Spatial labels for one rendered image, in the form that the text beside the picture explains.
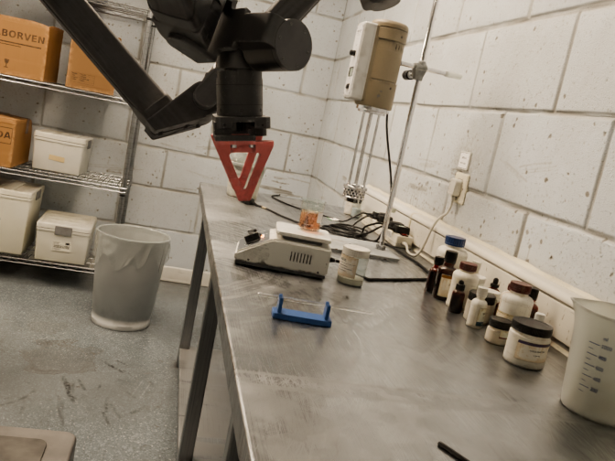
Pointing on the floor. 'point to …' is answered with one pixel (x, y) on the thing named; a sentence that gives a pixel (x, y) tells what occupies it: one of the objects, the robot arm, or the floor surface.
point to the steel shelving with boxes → (55, 143)
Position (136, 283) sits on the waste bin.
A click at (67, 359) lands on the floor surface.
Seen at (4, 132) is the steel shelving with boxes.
